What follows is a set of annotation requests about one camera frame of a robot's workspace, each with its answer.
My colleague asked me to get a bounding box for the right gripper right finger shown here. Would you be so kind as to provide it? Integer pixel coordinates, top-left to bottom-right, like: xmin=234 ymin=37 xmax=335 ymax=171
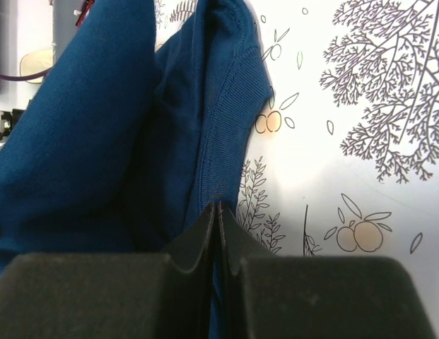
xmin=217 ymin=203 xmax=435 ymax=338

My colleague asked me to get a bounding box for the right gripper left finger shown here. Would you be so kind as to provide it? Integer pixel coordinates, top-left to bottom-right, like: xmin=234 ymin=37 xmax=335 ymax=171
xmin=0 ymin=203 xmax=215 ymax=338

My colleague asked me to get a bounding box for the navy blue t shirt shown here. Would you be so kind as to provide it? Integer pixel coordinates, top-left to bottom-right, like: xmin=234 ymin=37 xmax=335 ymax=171
xmin=0 ymin=0 xmax=270 ymax=338

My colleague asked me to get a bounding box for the floral patterned table mat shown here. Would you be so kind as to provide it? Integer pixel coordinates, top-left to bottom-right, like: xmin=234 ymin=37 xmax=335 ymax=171
xmin=151 ymin=0 xmax=439 ymax=261

